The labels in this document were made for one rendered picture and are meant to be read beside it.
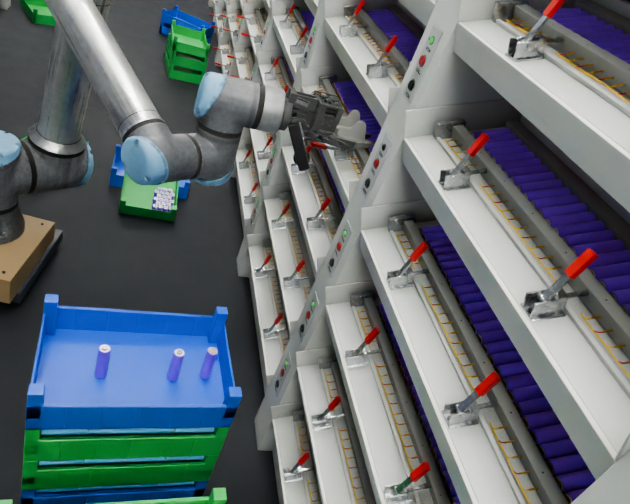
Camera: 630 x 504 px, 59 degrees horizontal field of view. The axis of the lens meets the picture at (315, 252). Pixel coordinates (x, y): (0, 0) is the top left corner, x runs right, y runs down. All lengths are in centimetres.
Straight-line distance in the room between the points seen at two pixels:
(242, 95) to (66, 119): 67
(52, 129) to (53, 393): 90
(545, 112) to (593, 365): 28
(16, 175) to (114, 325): 75
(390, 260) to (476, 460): 39
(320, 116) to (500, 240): 53
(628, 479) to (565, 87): 42
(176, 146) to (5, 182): 70
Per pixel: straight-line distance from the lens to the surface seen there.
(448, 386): 80
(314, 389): 125
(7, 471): 145
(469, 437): 76
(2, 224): 175
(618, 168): 60
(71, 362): 99
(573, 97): 70
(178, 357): 94
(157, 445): 97
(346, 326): 111
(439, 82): 95
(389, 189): 101
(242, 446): 154
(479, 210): 80
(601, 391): 61
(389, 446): 96
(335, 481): 113
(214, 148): 113
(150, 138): 108
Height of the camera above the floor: 124
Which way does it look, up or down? 33 degrees down
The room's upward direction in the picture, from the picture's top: 23 degrees clockwise
